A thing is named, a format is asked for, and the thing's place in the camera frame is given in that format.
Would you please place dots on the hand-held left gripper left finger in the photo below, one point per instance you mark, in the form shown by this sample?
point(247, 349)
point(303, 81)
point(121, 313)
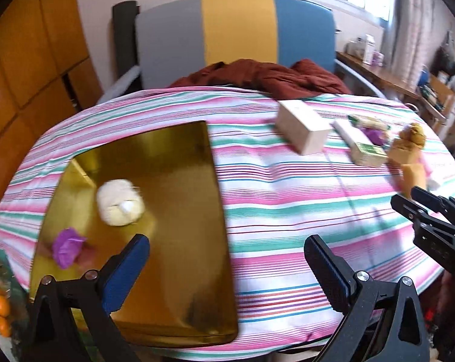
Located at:
point(124, 273)

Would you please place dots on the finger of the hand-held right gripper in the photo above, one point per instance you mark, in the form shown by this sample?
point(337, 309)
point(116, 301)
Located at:
point(408, 207)
point(431, 198)

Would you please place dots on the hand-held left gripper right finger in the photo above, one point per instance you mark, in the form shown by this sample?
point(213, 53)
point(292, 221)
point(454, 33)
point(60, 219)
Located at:
point(327, 271)

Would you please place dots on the yellow patterned sock roll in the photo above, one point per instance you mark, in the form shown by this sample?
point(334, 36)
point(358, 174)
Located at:
point(408, 151)

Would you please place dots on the gold metal tray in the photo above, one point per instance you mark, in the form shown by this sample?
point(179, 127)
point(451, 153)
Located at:
point(182, 215)

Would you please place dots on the purple snack packet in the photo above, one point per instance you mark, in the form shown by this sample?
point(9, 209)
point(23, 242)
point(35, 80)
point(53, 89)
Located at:
point(67, 249)
point(376, 136)

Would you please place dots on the cream sock ball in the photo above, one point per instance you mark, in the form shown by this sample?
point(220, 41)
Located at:
point(118, 203)

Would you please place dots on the striped pink green blanket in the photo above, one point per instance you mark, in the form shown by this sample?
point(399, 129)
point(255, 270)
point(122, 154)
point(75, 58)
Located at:
point(280, 203)

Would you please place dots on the wooden shelf unit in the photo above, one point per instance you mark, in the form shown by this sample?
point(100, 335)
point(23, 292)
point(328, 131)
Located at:
point(440, 94)

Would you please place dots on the blue bottle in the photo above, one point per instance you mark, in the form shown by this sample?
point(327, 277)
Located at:
point(423, 77)

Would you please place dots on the printed plastic bag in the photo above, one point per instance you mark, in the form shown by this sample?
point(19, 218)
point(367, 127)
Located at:
point(1, 275)

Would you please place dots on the orange fruit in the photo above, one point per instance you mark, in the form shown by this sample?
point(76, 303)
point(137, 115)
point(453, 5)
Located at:
point(2, 305)
point(3, 326)

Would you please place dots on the wooden desk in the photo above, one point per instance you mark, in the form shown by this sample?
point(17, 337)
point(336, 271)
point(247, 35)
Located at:
point(386, 75)

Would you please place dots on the beige cardboard box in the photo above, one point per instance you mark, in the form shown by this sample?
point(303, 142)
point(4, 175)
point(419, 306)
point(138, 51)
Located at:
point(301, 126)

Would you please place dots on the black hanging bag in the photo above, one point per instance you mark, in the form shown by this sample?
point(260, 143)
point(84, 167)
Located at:
point(446, 56)

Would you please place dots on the purple jar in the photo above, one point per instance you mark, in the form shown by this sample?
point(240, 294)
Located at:
point(380, 59)

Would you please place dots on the white carton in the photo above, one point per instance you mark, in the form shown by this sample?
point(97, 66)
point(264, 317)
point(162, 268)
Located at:
point(369, 49)

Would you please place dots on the grey white box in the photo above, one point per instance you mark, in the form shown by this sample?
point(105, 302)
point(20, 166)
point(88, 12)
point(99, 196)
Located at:
point(353, 48)

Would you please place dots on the floral beige curtain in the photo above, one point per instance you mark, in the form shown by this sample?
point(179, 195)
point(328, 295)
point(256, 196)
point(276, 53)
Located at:
point(416, 26)

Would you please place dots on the brown cloth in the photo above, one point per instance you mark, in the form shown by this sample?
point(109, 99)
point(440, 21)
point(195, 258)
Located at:
point(272, 75)

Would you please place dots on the wooden wardrobe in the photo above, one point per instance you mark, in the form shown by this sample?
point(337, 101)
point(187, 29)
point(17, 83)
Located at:
point(31, 64)

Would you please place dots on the grey yellow blue headboard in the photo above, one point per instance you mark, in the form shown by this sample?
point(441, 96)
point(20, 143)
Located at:
point(238, 30)

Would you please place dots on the grey bed frame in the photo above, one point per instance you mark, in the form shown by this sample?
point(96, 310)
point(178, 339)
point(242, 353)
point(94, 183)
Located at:
point(357, 77)

